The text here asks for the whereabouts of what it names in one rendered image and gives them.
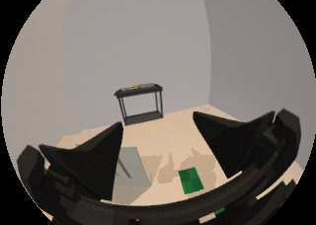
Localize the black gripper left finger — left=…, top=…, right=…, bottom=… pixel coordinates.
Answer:
left=39, top=122, right=123, bottom=201

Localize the grey panel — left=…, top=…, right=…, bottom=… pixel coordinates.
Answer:
left=114, top=145, right=151, bottom=187

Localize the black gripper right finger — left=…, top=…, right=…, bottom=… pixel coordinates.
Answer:
left=193, top=111, right=276, bottom=179

